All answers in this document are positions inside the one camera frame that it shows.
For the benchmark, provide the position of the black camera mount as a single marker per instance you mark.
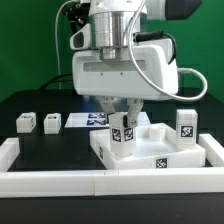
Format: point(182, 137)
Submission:
point(77, 13)

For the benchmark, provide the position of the white marker sheet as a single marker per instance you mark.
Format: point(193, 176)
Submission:
point(90, 119)

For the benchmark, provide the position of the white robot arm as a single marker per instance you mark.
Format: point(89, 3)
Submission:
point(113, 24)

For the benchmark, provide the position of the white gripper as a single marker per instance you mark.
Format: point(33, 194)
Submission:
point(154, 53)

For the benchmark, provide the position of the white U-shaped fence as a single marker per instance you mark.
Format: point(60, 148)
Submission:
point(102, 182)

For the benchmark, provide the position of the white square table top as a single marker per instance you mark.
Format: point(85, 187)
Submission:
point(155, 149)

